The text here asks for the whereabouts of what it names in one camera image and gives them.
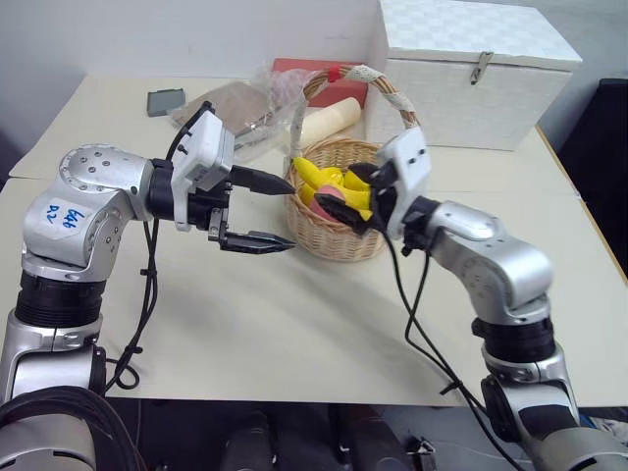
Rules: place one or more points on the small grey tray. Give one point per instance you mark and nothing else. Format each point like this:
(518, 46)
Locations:
(164, 102)

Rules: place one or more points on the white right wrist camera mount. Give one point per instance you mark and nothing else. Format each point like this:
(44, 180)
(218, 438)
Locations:
(409, 172)

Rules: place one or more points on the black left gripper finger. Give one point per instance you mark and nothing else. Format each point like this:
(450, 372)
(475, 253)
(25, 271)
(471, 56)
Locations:
(255, 243)
(262, 181)

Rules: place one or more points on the cream cylinder roll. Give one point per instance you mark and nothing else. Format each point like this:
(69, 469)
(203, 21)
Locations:
(333, 120)

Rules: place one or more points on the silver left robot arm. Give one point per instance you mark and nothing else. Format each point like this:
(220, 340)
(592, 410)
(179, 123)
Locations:
(88, 196)

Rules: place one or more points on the red flat box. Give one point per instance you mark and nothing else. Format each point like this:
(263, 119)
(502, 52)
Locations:
(343, 93)

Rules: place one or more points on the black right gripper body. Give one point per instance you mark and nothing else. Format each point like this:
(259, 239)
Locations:
(385, 201)

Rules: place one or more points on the small metal bracket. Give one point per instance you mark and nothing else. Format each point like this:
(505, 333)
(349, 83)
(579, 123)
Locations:
(423, 450)

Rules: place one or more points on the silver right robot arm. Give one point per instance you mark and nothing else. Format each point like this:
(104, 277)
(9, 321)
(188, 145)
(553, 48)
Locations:
(490, 255)

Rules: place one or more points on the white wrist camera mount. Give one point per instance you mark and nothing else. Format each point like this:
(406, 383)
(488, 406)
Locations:
(203, 147)
(409, 172)

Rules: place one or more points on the yellow toy banana bunch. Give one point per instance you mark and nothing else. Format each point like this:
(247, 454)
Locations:
(357, 196)

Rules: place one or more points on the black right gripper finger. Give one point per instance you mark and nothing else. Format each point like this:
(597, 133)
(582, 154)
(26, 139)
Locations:
(365, 172)
(343, 212)

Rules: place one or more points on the brown plastic-wrapped package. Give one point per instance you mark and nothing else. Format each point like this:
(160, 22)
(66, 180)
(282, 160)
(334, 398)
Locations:
(230, 100)

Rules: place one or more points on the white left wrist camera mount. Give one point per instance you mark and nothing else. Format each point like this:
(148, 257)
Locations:
(203, 147)

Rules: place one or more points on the clear bag with metal parts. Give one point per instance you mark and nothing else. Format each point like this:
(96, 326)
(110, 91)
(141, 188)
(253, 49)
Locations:
(252, 135)

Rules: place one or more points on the white box with metal latch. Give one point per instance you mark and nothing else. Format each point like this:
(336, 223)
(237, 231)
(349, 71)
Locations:
(466, 108)

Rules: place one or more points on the pink toy peach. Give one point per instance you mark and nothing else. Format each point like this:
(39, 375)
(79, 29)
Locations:
(331, 191)

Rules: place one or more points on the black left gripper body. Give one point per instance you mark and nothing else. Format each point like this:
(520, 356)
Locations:
(212, 212)

